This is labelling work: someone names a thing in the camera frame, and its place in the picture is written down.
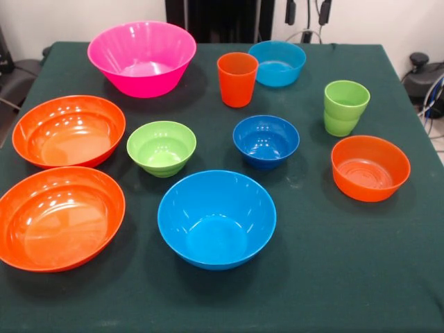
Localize large light blue bowl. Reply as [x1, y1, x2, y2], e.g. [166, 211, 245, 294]
[157, 169, 278, 271]

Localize dark blue bowl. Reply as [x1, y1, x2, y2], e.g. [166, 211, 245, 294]
[232, 114, 300, 171]

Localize orange cup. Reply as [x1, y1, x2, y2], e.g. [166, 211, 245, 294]
[216, 52, 259, 108]

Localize green bowl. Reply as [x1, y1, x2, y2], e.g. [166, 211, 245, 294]
[126, 120, 198, 178]

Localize dark green table cloth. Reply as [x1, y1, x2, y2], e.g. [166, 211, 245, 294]
[0, 41, 444, 333]

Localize grey pedestal foot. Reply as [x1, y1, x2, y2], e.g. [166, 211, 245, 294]
[0, 58, 39, 101]
[402, 51, 444, 93]

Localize hanging black cables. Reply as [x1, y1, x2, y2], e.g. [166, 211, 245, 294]
[284, 0, 332, 44]

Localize cable tangle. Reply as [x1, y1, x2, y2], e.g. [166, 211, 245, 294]
[416, 78, 444, 139]

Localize small light blue bowl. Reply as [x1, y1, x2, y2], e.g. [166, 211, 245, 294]
[248, 40, 307, 88]

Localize large pink bowl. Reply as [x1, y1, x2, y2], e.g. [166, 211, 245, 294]
[87, 20, 198, 99]

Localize large orange bowl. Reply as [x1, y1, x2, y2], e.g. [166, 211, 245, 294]
[0, 166, 126, 273]
[12, 94, 127, 170]

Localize small orange bowl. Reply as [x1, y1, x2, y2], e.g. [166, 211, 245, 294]
[330, 135, 411, 203]

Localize green cup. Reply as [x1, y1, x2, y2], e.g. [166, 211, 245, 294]
[323, 80, 371, 137]

